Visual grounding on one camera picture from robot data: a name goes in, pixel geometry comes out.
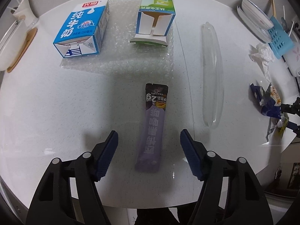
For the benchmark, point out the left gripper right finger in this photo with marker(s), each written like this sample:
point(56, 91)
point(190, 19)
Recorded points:
point(231, 192)

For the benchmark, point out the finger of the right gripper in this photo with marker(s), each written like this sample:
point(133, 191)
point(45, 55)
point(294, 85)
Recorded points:
point(292, 109)
point(294, 127)

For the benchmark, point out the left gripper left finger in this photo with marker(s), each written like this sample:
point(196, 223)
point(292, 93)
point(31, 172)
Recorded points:
point(52, 200)

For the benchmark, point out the blue snack wrapper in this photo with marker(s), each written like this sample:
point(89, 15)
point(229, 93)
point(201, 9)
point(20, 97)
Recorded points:
point(269, 100)

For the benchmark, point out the white tissue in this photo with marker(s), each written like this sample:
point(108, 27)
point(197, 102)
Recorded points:
point(263, 55)

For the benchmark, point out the purple snack stick packet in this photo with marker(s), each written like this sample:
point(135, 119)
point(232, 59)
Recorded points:
point(150, 145)

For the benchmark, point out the clear plastic tube package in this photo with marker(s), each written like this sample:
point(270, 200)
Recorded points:
point(213, 77)

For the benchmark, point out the green white medicine box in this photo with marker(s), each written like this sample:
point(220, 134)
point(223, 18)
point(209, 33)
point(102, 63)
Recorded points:
point(154, 20)

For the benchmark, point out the blue utensil holder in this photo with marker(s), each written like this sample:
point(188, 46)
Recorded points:
point(281, 42)

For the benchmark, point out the wooden chopsticks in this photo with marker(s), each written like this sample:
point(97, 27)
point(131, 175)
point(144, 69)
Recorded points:
point(273, 8)

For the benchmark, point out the clear bubble wrap sheet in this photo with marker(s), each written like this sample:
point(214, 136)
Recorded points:
point(119, 57)

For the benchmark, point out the blue white milk carton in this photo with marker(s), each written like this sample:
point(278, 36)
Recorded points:
point(83, 31)

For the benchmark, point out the white toothpick holder vase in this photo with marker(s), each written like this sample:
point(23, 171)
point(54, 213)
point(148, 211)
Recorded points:
point(24, 12)

